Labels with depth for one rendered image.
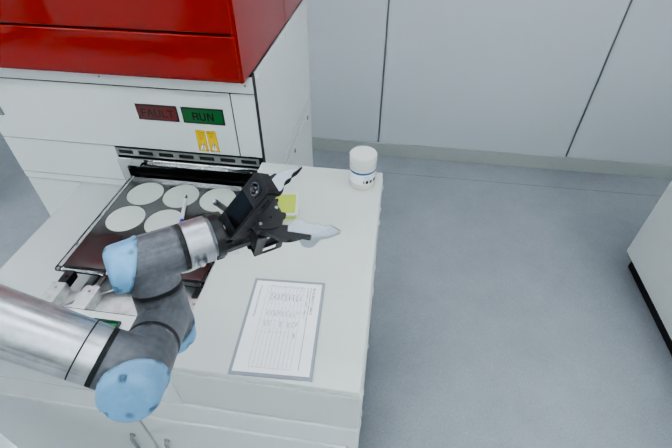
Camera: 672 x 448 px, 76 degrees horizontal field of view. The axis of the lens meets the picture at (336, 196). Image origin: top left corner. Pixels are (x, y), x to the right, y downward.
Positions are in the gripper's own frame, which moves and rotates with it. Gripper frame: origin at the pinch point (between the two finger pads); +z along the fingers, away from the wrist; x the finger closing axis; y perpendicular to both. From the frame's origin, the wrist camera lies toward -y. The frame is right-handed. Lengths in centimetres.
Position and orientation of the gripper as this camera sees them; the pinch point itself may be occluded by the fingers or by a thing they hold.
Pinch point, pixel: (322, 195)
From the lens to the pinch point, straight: 76.2
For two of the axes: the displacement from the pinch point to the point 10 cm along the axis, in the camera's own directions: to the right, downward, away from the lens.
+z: 8.5, -2.8, 4.5
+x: 4.8, 7.7, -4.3
